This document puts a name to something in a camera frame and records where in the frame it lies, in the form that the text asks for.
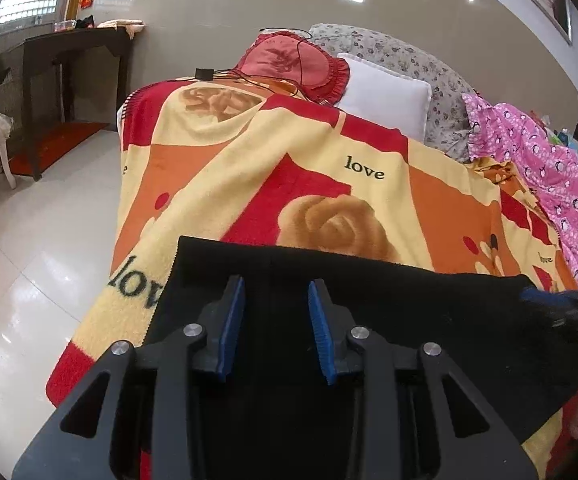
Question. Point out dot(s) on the peach cloth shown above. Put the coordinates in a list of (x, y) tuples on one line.
[(121, 25)]

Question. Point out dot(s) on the black pants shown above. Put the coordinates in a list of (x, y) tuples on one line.
[(469, 320)]

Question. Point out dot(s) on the black power adapter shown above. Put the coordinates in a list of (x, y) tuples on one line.
[(204, 73)]

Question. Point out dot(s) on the black item on table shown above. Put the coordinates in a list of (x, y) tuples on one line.
[(85, 23)]

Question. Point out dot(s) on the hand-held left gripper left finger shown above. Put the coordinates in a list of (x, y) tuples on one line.
[(231, 330)]

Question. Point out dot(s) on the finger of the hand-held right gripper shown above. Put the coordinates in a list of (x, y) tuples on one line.
[(576, 317)]

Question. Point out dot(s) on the white pillow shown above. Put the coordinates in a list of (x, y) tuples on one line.
[(384, 95)]

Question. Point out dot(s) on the pink penguin print quilt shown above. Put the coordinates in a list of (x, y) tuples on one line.
[(544, 175)]

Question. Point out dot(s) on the red orange yellow printed blanket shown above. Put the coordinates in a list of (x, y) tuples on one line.
[(279, 160)]

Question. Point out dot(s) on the grey floral pillow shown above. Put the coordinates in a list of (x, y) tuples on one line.
[(444, 90)]

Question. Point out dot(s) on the dark wooden console table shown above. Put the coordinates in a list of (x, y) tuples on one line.
[(79, 42)]

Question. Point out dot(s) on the red ruffled pillow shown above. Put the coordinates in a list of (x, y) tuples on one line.
[(289, 62)]

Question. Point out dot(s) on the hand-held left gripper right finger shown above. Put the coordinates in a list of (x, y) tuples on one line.
[(319, 335)]

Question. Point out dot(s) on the red floor mat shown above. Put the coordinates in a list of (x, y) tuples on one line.
[(59, 147)]

